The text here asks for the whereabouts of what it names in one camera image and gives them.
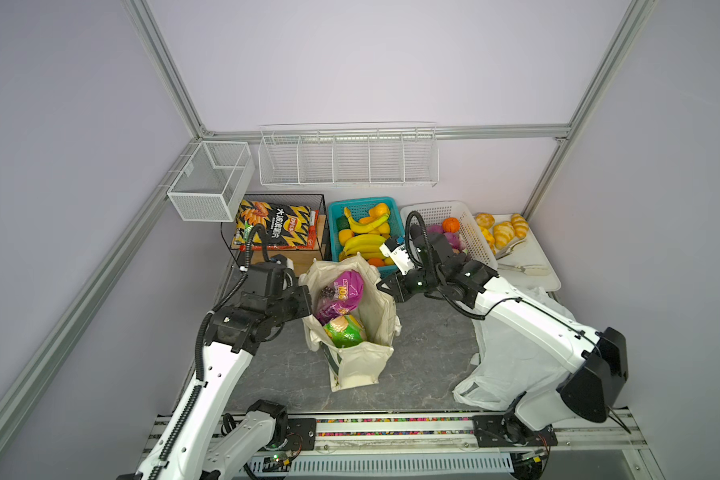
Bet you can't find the cream canvas tote bag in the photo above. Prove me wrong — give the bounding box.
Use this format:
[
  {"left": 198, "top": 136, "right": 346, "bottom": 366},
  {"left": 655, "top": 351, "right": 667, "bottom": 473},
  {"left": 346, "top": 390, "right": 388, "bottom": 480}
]
[{"left": 299, "top": 256, "right": 401, "bottom": 392}]

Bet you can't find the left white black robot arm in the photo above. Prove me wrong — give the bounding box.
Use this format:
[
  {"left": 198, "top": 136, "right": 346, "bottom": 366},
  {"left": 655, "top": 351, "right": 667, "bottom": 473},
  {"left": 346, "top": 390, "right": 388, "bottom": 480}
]
[{"left": 129, "top": 225, "right": 311, "bottom": 479}]

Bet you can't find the black yellow chips bag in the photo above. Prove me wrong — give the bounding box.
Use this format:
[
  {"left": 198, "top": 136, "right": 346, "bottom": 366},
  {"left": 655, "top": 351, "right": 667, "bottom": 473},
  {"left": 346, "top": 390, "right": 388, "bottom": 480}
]
[{"left": 233, "top": 200, "right": 317, "bottom": 250}]

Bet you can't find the croissant middle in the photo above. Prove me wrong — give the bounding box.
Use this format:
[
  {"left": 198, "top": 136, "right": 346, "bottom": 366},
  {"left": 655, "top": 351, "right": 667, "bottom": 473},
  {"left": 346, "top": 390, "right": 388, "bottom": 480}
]
[{"left": 492, "top": 221, "right": 515, "bottom": 250}]

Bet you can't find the white plastic vegetable basket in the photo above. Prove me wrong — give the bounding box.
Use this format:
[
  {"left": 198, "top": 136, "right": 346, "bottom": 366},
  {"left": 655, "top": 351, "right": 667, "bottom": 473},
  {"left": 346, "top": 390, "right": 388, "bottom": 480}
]
[{"left": 399, "top": 200, "right": 499, "bottom": 271}]

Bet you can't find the yellow banana bunch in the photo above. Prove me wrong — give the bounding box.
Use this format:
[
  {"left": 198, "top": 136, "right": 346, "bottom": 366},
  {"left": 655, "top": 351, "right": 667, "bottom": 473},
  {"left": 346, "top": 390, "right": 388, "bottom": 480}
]
[{"left": 339, "top": 234, "right": 387, "bottom": 261}]

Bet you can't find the white plastic grocery bag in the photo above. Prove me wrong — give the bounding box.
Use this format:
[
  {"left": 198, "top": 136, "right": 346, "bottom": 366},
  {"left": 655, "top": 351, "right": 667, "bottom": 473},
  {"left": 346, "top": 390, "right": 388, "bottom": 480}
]
[{"left": 453, "top": 316, "right": 566, "bottom": 411}]

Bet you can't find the croissant top left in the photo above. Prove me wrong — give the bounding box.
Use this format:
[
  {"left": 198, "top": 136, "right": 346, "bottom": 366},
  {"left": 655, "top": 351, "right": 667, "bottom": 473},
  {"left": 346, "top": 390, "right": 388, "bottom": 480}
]
[{"left": 475, "top": 213, "right": 495, "bottom": 229}]

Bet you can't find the purple snack bag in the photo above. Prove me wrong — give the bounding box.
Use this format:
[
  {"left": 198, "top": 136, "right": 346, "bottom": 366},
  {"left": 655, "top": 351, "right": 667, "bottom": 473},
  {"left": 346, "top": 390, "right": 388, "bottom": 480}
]
[{"left": 314, "top": 270, "right": 365, "bottom": 325}]

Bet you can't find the white wire wall rack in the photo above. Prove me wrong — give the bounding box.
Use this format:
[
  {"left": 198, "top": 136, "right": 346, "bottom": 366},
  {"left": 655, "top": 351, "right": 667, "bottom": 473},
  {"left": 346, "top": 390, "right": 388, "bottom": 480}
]
[{"left": 258, "top": 122, "right": 440, "bottom": 188}]

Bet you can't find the black wire wooden shelf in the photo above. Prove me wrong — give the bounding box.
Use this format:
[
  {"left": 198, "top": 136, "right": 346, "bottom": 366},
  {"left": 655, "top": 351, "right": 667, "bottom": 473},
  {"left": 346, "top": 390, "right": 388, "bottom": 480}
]
[{"left": 220, "top": 193, "right": 331, "bottom": 275}]

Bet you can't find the single yellow banana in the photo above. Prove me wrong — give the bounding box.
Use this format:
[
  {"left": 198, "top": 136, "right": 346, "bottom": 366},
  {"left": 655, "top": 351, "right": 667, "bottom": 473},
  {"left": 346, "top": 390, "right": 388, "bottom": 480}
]
[{"left": 343, "top": 204, "right": 391, "bottom": 235}]

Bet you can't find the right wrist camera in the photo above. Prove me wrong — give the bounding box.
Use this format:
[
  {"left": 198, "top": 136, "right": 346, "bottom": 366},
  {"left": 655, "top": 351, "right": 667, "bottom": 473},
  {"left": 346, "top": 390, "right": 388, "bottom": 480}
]
[{"left": 379, "top": 236, "right": 417, "bottom": 275}]

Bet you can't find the white mesh wall basket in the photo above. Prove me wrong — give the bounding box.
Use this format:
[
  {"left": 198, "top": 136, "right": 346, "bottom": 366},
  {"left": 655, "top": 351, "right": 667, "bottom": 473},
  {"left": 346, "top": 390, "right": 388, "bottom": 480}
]
[{"left": 167, "top": 141, "right": 255, "bottom": 222}]

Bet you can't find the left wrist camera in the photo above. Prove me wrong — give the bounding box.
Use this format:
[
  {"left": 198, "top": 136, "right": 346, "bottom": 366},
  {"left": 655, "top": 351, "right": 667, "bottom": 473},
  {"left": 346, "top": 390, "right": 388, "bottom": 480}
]
[{"left": 270, "top": 254, "right": 297, "bottom": 289}]

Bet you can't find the teal plastic fruit basket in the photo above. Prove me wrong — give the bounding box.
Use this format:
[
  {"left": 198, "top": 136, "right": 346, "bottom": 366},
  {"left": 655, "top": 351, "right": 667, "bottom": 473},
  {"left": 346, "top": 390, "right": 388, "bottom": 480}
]
[{"left": 327, "top": 197, "right": 403, "bottom": 277}]

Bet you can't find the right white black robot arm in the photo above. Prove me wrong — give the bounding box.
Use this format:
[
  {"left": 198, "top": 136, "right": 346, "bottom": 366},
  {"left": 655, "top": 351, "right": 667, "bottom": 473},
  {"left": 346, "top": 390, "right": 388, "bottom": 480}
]
[{"left": 377, "top": 211, "right": 628, "bottom": 445}]

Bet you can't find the green chips bag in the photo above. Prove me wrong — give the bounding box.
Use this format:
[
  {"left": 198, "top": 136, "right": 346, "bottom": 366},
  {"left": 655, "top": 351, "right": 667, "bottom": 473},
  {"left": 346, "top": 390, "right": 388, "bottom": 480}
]
[{"left": 323, "top": 314, "right": 368, "bottom": 348}]

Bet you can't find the white tray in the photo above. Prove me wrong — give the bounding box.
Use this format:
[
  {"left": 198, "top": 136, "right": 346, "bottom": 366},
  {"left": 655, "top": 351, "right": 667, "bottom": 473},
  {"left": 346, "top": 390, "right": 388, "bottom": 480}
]
[{"left": 478, "top": 213, "right": 562, "bottom": 292}]

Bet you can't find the croissant right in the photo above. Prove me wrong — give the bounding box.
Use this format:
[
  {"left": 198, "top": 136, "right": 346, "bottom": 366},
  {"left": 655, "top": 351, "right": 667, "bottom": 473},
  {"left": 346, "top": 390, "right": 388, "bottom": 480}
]
[{"left": 510, "top": 214, "right": 530, "bottom": 239}]

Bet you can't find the croissant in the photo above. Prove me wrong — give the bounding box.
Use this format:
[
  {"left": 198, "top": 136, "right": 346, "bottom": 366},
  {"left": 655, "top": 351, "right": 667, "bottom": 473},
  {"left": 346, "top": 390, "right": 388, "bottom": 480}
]
[
  {"left": 475, "top": 213, "right": 495, "bottom": 229},
  {"left": 492, "top": 221, "right": 515, "bottom": 250},
  {"left": 510, "top": 214, "right": 530, "bottom": 239}
]

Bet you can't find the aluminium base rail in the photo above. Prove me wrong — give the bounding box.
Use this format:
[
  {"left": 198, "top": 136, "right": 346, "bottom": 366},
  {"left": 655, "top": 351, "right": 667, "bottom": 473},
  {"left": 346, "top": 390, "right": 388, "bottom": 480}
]
[{"left": 238, "top": 410, "right": 664, "bottom": 479}]

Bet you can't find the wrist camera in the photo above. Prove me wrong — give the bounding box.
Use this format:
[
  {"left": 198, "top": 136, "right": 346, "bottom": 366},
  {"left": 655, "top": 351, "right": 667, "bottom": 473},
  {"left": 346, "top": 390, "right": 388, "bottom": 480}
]
[
  {"left": 379, "top": 236, "right": 417, "bottom": 275},
  {"left": 270, "top": 254, "right": 297, "bottom": 289}
]

